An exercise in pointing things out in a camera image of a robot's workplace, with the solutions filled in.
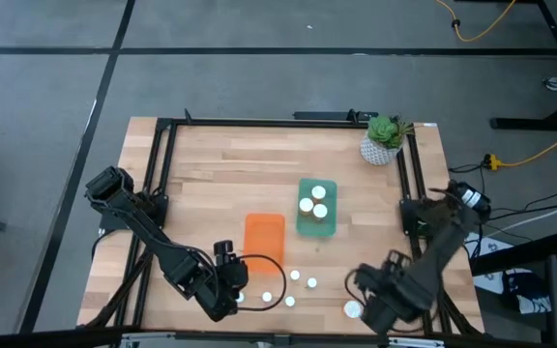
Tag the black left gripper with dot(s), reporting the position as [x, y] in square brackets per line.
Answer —
[232, 282]

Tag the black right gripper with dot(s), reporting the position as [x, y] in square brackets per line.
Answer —
[389, 295]

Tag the green medicine bottle white cap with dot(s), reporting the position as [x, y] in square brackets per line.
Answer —
[289, 301]
[312, 282]
[267, 297]
[295, 275]
[241, 298]

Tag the orange medicine bottle white cap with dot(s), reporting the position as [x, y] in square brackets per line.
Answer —
[306, 205]
[320, 211]
[318, 192]
[351, 309]

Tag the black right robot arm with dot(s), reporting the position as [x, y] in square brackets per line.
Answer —
[443, 246]

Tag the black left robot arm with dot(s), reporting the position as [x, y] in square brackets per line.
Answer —
[148, 237]

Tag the orange translucent plastic bin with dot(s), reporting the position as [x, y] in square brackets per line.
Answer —
[264, 241]

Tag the green translucent plastic bin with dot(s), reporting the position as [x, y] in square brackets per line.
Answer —
[316, 227]

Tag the blue white printed bag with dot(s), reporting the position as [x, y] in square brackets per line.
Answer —
[525, 302]

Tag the potted succulent white pot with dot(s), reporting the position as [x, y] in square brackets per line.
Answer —
[380, 145]

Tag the black crossbeam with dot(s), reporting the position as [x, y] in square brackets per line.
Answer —
[41, 338]

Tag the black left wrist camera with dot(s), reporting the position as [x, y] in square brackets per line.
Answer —
[223, 247]

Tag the black aluminium table frame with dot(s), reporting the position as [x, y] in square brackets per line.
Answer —
[259, 122]

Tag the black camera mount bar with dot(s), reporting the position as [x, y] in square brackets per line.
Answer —
[327, 116]

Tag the black desk frame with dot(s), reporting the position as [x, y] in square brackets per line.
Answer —
[525, 124]

